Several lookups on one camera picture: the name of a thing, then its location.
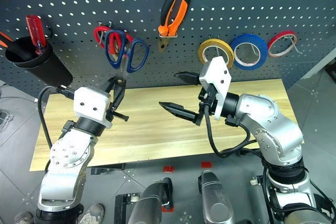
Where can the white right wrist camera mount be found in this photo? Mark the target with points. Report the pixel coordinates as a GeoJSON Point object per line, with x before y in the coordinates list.
{"type": "Point", "coordinates": [219, 77]}

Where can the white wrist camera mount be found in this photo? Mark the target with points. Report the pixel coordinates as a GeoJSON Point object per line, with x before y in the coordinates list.
{"type": "Point", "coordinates": [219, 77]}
{"type": "Point", "coordinates": [90, 103]}

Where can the dark grey perforated pegboard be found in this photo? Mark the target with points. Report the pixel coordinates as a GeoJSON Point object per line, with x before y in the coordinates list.
{"type": "Point", "coordinates": [236, 6]}

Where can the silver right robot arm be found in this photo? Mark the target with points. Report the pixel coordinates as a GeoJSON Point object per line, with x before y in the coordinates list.
{"type": "Point", "coordinates": [270, 129]}

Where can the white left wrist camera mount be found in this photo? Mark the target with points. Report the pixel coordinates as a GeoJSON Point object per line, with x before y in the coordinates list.
{"type": "Point", "coordinates": [90, 103]}

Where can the black table bracket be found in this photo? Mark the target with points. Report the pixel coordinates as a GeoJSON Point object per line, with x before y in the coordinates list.
{"type": "Point", "coordinates": [107, 169]}

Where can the black plastic tool cup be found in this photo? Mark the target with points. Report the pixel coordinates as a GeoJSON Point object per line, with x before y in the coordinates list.
{"type": "Point", "coordinates": [44, 66]}

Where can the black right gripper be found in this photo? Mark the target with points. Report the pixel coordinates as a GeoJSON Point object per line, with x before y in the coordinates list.
{"type": "Point", "coordinates": [207, 98]}

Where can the metal pliers loop hook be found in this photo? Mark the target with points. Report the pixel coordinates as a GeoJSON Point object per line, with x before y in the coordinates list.
{"type": "Point", "coordinates": [172, 35]}

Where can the yellow tape roll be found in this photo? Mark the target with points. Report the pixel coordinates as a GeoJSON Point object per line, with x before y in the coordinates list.
{"type": "Point", "coordinates": [203, 48]}

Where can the black stand base with caster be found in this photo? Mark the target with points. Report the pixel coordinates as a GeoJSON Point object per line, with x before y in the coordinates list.
{"type": "Point", "coordinates": [123, 208]}

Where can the blue tape roll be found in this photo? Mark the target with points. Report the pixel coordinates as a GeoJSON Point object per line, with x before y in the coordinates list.
{"type": "Point", "coordinates": [258, 43]}

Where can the red floor marker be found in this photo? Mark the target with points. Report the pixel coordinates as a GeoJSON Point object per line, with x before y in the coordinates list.
{"type": "Point", "coordinates": [168, 169]}
{"type": "Point", "coordinates": [207, 164]}
{"type": "Point", "coordinates": [168, 209]}

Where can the grey sneaker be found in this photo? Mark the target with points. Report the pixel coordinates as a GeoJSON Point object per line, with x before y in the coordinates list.
{"type": "Point", "coordinates": [23, 218]}
{"type": "Point", "coordinates": [92, 213]}

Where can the red tape roll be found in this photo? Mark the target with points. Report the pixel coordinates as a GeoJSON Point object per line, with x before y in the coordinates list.
{"type": "Point", "coordinates": [275, 39]}

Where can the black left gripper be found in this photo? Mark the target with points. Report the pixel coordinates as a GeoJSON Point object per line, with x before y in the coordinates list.
{"type": "Point", "coordinates": [116, 115]}

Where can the orange and black pliers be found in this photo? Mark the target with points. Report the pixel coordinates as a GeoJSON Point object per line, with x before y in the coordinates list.
{"type": "Point", "coordinates": [177, 14]}

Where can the black box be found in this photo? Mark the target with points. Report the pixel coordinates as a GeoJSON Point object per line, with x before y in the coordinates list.
{"type": "Point", "coordinates": [331, 72]}

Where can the metal scissors peg hook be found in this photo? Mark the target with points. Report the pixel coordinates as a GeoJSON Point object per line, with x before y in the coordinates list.
{"type": "Point", "coordinates": [106, 24]}

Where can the dark grey rounded robot leg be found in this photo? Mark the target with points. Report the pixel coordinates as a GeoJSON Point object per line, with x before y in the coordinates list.
{"type": "Point", "coordinates": [149, 203]}
{"type": "Point", "coordinates": [215, 197]}

